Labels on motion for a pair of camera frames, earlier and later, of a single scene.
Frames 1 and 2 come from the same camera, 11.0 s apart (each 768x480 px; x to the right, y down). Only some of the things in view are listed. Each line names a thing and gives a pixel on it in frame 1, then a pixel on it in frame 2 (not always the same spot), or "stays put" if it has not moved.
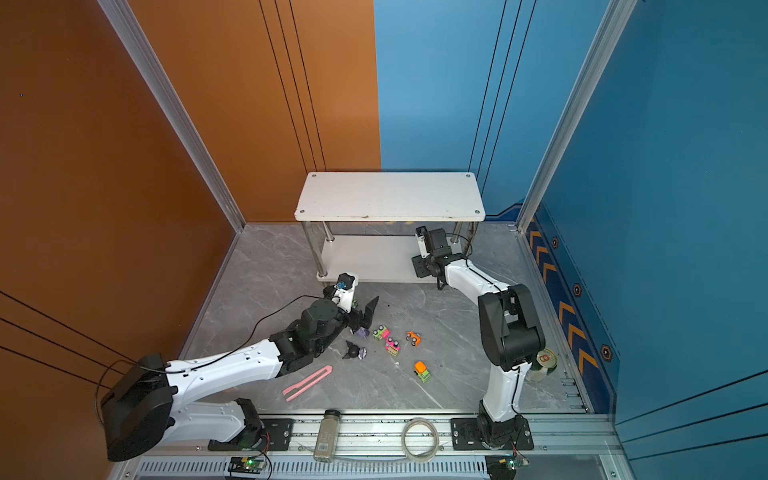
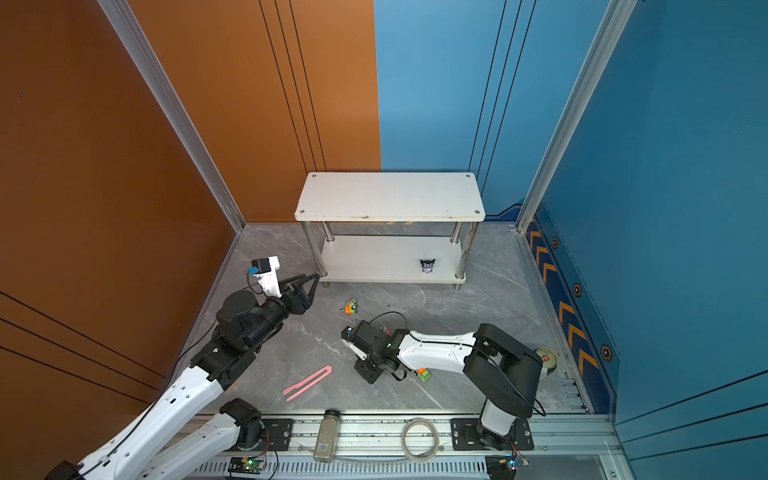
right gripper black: (418, 264) to (363, 373)
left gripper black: (357, 321) to (302, 302)
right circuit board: (504, 467) stays put
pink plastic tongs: (296, 390) stays put
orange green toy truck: (420, 369) stays put
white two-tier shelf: (361, 227) stays put
